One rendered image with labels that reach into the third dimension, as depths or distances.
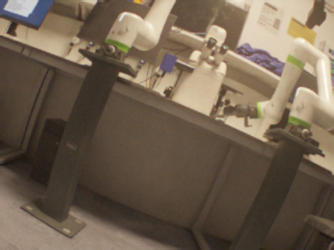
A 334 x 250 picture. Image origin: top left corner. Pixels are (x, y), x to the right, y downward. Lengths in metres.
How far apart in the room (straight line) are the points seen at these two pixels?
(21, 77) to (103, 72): 1.35
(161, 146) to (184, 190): 0.35
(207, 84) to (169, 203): 1.10
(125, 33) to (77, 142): 0.51
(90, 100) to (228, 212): 1.56
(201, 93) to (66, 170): 0.76
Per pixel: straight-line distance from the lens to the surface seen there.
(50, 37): 2.77
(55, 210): 1.65
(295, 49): 1.91
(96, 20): 2.19
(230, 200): 2.73
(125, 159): 2.60
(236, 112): 2.05
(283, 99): 1.91
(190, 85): 1.82
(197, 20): 2.59
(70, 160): 1.59
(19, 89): 2.79
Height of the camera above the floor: 0.62
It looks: 1 degrees up
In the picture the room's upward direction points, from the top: 23 degrees clockwise
